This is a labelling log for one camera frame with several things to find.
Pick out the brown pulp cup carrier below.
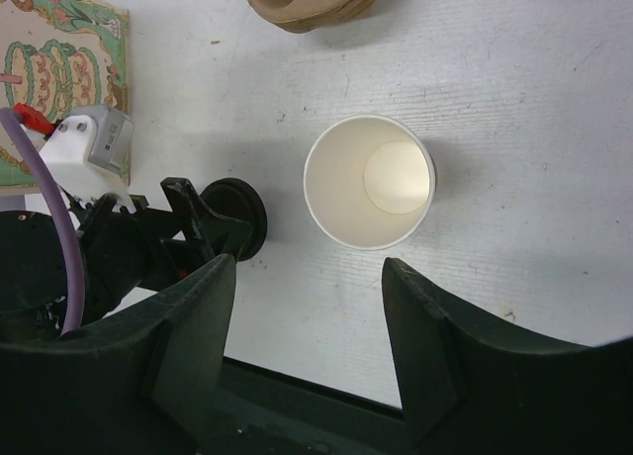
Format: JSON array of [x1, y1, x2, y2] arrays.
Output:
[[247, 0, 377, 34]]

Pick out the brown paper coffee cup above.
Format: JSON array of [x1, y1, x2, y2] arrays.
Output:
[[303, 115, 436, 250]]

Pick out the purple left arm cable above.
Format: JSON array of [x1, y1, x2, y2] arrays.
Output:
[[0, 107, 86, 337]]

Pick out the black plastic cup lid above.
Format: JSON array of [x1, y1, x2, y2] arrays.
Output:
[[201, 178, 268, 262]]

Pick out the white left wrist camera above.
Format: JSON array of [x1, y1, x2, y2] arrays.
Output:
[[13, 104, 135, 213]]

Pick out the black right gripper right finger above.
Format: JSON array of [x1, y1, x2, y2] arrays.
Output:
[[382, 258, 632, 454]]

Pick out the green paper takeout bag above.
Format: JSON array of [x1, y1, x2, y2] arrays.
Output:
[[0, 0, 134, 192]]

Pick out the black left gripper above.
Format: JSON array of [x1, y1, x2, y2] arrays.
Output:
[[1, 177, 236, 343]]

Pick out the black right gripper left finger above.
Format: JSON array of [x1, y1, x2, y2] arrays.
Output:
[[1, 254, 236, 454]]

